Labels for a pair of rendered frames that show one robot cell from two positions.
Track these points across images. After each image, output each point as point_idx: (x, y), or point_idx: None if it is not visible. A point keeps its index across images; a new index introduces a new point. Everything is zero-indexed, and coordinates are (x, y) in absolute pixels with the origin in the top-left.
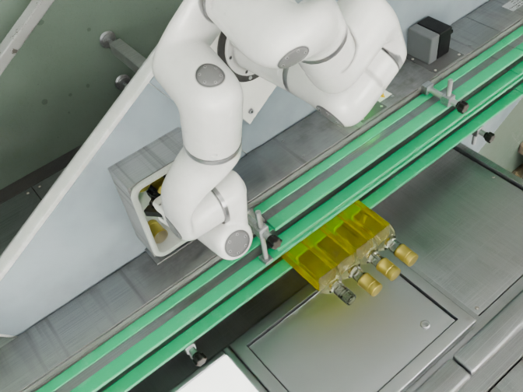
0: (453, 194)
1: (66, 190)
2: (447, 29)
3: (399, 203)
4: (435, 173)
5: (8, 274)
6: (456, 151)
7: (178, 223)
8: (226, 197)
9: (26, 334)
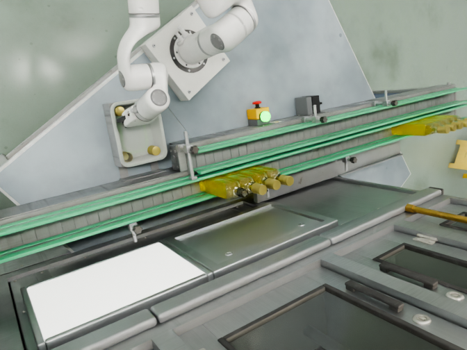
0: (333, 192)
1: (75, 108)
2: (316, 96)
3: (297, 197)
4: (323, 187)
5: (28, 151)
6: (338, 180)
7: (122, 64)
8: (153, 67)
9: (28, 203)
